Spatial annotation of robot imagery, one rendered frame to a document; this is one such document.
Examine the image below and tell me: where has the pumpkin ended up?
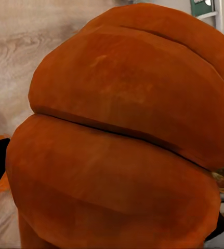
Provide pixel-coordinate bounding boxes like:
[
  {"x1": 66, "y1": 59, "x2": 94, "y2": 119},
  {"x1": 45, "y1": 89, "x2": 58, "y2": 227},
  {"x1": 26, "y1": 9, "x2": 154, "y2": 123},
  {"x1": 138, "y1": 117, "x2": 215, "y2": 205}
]
[
  {"x1": 0, "y1": 135, "x2": 12, "y2": 192},
  {"x1": 5, "y1": 3, "x2": 224, "y2": 249}
]

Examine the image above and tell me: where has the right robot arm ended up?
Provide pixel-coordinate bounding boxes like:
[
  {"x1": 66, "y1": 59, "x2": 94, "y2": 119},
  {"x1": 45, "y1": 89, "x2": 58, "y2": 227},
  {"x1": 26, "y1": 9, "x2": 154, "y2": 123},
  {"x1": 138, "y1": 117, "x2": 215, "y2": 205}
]
[{"x1": 205, "y1": 212, "x2": 224, "y2": 249}]

